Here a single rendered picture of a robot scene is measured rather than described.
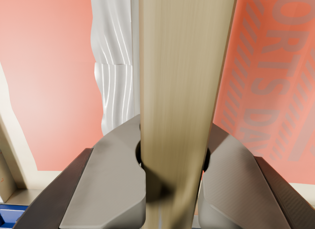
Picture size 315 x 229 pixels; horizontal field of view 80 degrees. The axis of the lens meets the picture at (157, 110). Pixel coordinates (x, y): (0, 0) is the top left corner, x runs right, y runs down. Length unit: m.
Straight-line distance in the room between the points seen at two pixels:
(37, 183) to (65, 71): 0.24
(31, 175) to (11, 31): 0.26
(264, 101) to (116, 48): 0.21
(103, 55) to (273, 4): 0.21
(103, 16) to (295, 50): 0.24
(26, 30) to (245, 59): 0.28
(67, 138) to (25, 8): 0.19
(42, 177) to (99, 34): 0.29
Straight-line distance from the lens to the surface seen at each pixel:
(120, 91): 0.27
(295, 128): 0.35
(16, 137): 0.39
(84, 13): 0.27
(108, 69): 0.27
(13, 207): 0.46
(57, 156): 0.38
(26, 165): 0.43
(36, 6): 0.29
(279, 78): 0.30
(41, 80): 0.31
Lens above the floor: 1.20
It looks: 62 degrees down
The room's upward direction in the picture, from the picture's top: 175 degrees counter-clockwise
